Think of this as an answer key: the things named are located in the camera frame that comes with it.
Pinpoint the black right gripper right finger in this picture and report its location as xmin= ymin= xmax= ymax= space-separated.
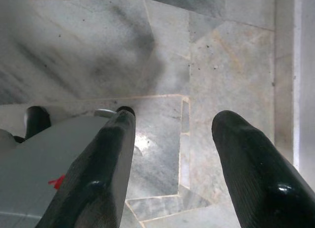
xmin=212 ymin=110 xmax=315 ymax=228

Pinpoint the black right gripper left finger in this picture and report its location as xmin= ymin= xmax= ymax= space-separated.
xmin=36 ymin=110 xmax=136 ymax=228

